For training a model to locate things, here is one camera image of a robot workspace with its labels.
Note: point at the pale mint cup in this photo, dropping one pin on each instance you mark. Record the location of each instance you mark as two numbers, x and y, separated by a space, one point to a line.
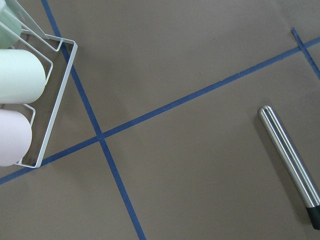
22 77

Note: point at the steel muddler with black tip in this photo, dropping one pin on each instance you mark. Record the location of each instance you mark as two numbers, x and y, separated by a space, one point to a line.
293 163

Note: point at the sage green cup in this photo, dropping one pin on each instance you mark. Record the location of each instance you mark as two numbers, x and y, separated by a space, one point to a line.
8 20

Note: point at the pale pink cup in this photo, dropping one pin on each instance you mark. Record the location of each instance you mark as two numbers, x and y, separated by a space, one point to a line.
15 137

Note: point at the white wire cup rack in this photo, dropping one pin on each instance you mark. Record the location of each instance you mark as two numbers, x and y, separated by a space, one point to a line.
56 55

